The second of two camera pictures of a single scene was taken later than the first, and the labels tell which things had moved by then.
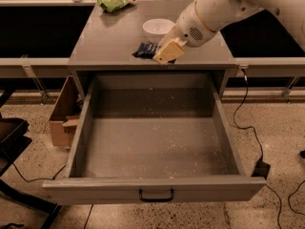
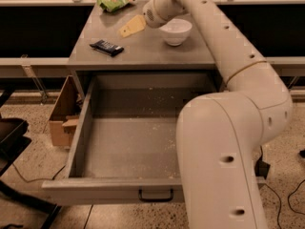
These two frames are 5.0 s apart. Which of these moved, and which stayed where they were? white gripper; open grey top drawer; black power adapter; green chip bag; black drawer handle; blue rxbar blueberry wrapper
Moved: blue rxbar blueberry wrapper; white gripper
Stayed: black power adapter; open grey top drawer; black drawer handle; green chip bag
